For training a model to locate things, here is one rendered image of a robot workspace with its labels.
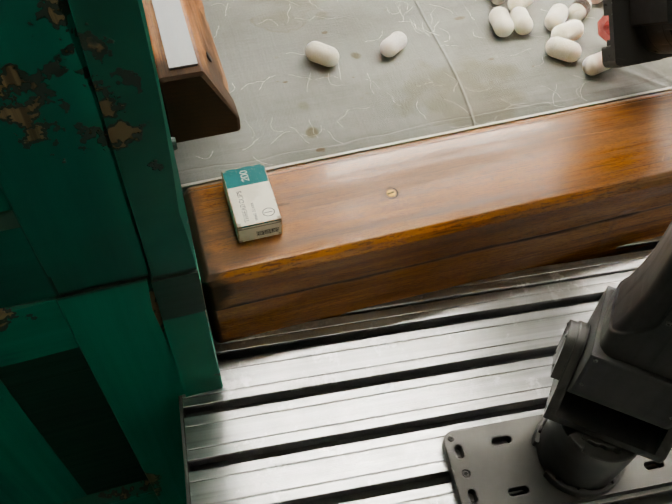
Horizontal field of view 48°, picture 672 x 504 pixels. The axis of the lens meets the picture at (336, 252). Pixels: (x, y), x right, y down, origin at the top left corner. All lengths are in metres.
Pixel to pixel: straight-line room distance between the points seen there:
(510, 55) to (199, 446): 0.49
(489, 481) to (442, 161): 0.26
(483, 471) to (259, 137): 0.35
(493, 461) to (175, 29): 0.41
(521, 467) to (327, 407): 0.16
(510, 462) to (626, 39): 0.39
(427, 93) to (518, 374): 0.28
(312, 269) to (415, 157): 0.14
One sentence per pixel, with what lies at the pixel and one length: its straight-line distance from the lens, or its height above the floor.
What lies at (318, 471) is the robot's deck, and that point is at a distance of 0.60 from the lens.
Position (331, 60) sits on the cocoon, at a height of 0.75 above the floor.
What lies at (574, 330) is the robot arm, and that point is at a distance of 0.52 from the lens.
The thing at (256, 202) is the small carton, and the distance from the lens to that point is 0.58.
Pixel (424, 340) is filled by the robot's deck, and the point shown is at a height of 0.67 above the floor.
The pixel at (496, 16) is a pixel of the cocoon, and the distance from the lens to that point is 0.82.
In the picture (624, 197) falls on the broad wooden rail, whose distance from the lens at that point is 0.68.
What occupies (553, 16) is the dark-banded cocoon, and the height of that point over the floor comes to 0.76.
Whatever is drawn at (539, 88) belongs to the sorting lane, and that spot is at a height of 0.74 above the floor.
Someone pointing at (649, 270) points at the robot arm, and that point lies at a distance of 0.47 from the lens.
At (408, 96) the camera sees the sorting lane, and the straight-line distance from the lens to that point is 0.74.
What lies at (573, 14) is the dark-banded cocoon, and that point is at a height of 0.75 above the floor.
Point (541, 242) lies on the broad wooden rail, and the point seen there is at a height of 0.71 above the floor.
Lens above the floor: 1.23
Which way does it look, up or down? 54 degrees down
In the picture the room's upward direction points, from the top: 3 degrees clockwise
